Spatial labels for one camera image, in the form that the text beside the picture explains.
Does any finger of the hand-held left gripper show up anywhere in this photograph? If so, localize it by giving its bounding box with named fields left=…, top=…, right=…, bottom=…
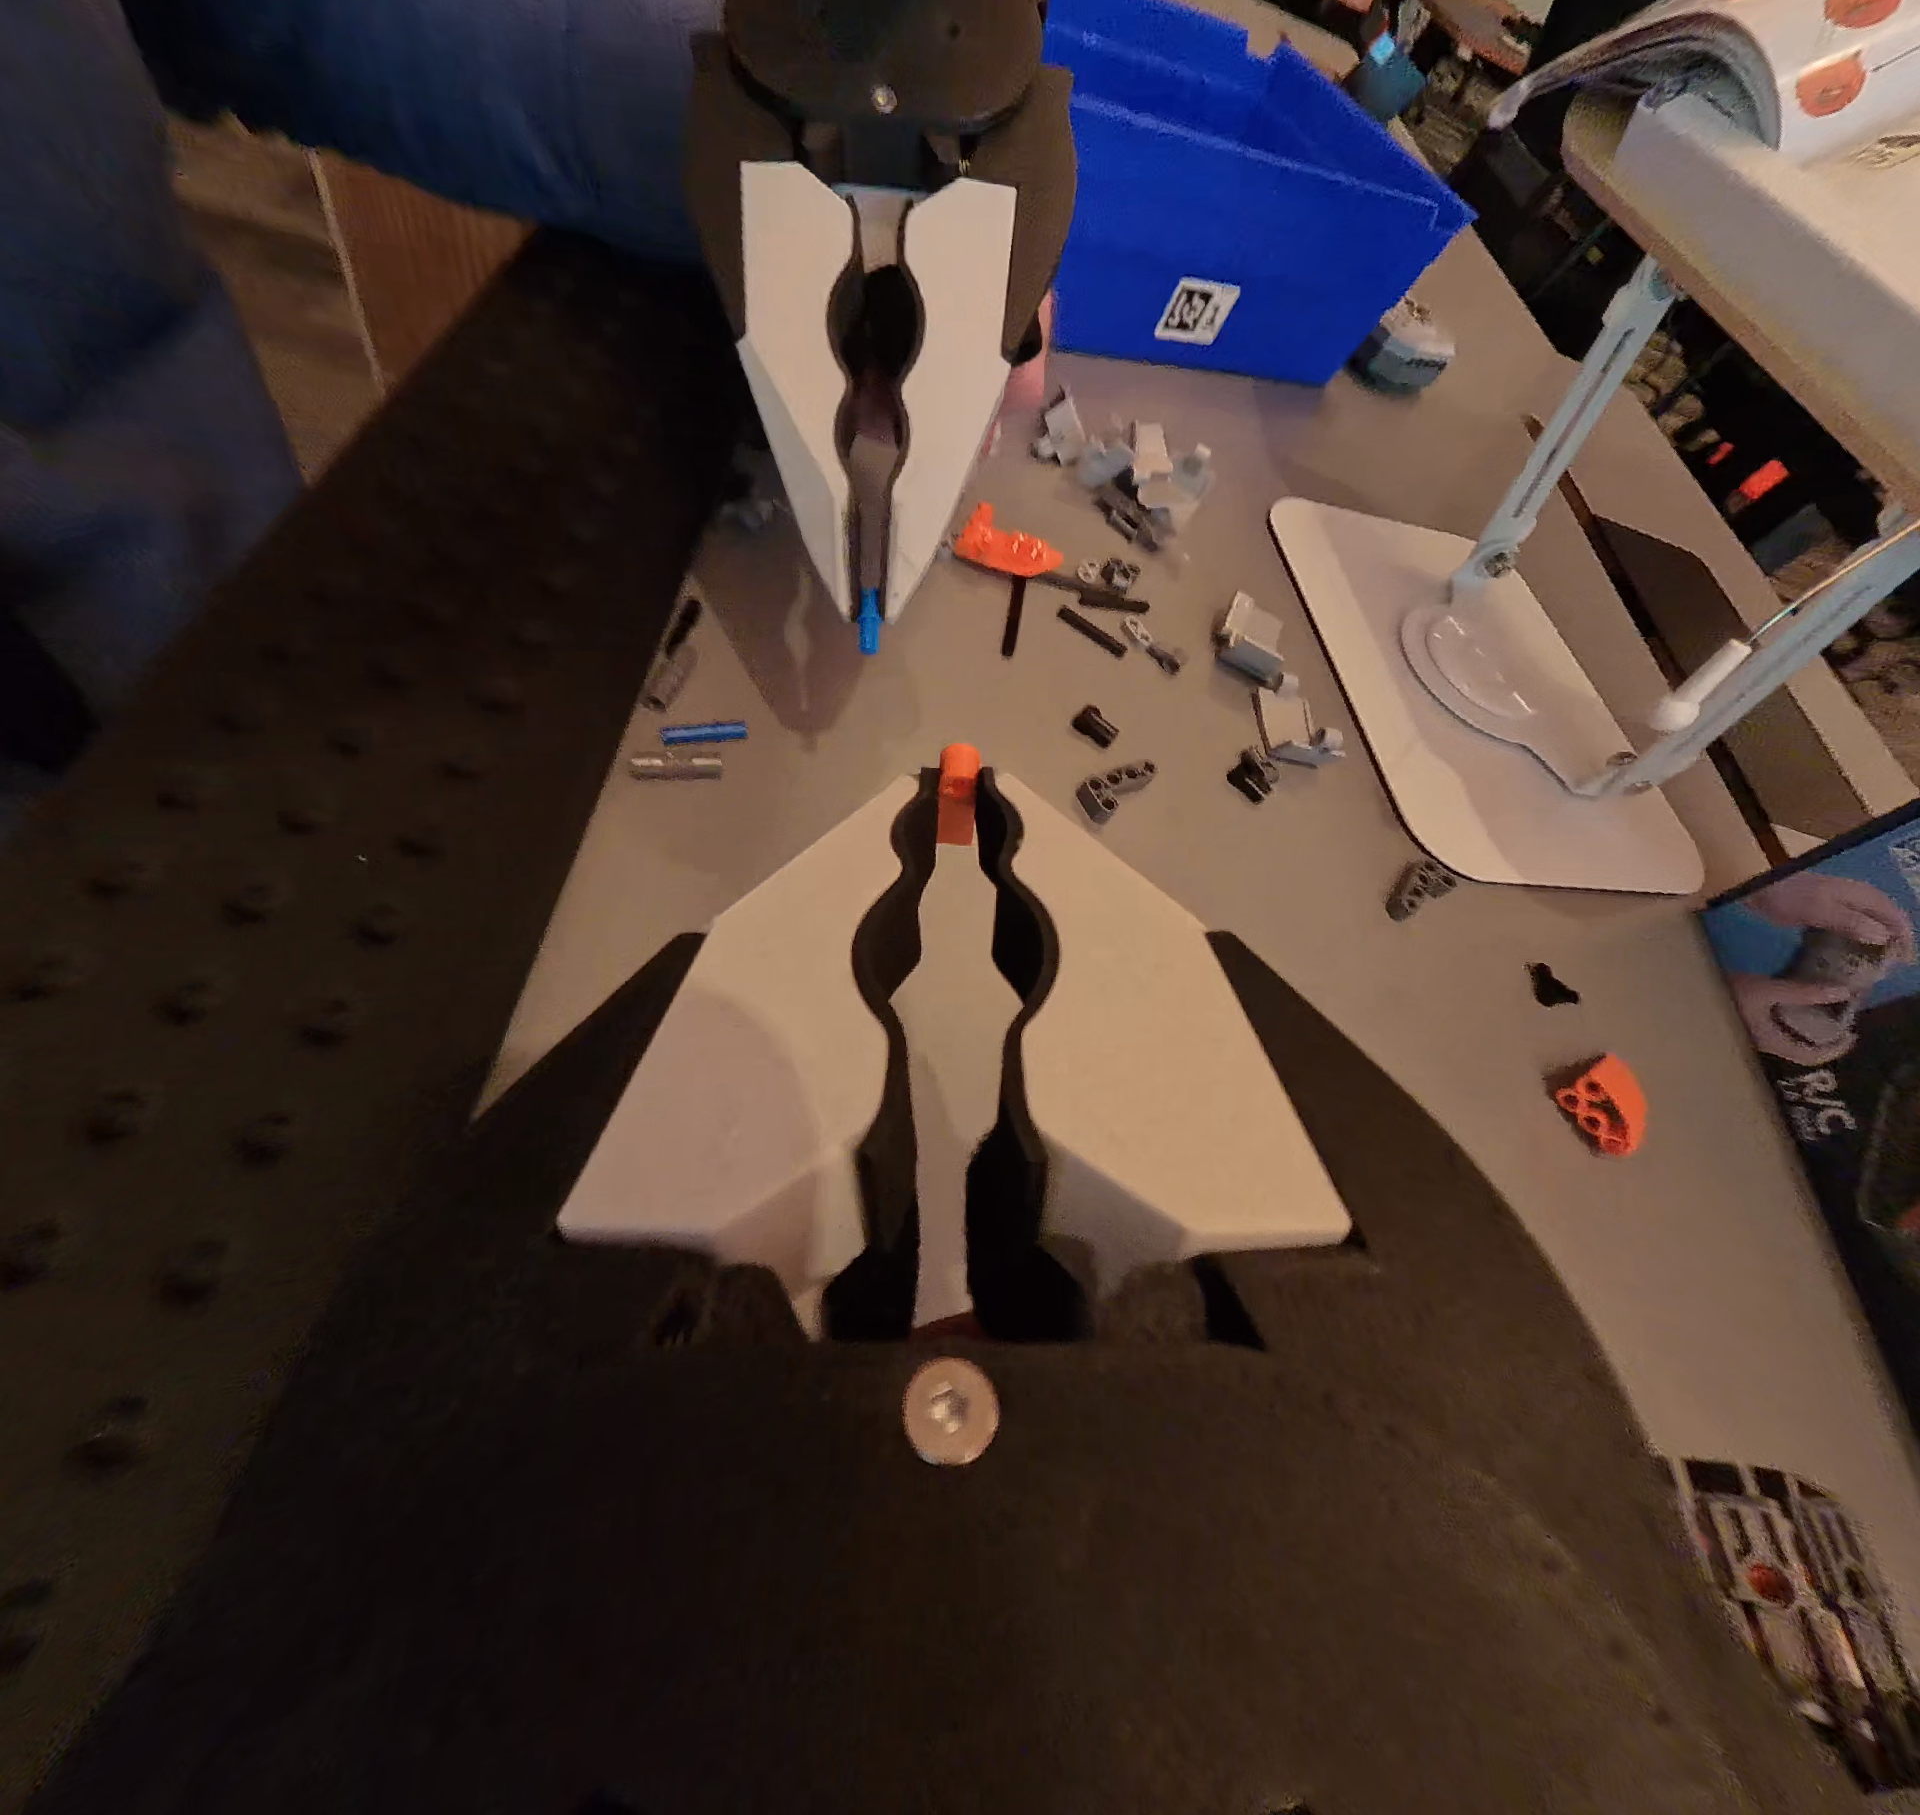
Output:
left=738, top=161, right=902, bottom=624
left=876, top=179, right=1022, bottom=624

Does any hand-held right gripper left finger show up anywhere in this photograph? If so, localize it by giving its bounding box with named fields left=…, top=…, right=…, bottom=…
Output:
left=559, top=773, right=938, bottom=1336

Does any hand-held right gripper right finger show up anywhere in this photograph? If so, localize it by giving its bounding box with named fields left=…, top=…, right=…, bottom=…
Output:
left=974, top=767, right=1355, bottom=1336

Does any person's left forearm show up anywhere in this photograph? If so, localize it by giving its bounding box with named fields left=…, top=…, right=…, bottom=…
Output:
left=81, top=0, right=726, bottom=264

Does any orange flat toy panel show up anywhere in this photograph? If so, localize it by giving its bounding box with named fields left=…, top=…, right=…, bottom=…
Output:
left=952, top=503, right=1067, bottom=582

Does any pile of grey toy bricks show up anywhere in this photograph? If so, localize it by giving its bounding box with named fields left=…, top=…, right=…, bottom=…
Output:
left=1031, top=391, right=1220, bottom=552

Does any blue bin with printed tag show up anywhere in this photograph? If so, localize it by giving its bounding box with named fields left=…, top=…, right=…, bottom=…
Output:
left=1020, top=0, right=1478, bottom=389

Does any grey toy brick panel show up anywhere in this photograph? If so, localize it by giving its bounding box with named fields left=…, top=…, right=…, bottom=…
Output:
left=1252, top=690, right=1344, bottom=769
left=1210, top=593, right=1298, bottom=693

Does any orange toy brick piece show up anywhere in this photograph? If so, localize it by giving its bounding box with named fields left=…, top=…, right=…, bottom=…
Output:
left=1551, top=1054, right=1653, bottom=1157

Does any pale blue grey toy block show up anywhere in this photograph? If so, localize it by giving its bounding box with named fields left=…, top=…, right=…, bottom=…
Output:
left=1349, top=299, right=1458, bottom=396

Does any dark pen cup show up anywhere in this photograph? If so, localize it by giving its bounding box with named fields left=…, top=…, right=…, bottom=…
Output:
left=1343, top=0, right=1435, bottom=122

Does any black dotted mat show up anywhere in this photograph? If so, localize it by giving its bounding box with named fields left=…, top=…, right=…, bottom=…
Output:
left=0, top=228, right=759, bottom=1803

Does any dark blue toy packaging box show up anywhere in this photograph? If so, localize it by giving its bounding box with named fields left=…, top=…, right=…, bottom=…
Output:
left=1703, top=795, right=1920, bottom=1382

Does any person's dark blue clothing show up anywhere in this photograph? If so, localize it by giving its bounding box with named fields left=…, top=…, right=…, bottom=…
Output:
left=0, top=0, right=301, bottom=798

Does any white stand ledge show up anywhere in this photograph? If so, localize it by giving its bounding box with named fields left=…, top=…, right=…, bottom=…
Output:
left=1561, top=90, right=1920, bottom=499

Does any white instruction booklet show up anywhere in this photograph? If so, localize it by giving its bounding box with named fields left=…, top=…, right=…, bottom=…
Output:
left=1491, top=0, right=1920, bottom=167

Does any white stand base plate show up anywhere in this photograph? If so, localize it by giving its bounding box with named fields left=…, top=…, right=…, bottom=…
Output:
left=1267, top=497, right=1709, bottom=900

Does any white cable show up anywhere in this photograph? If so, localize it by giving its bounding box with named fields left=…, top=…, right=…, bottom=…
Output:
left=1651, top=554, right=1920, bottom=732

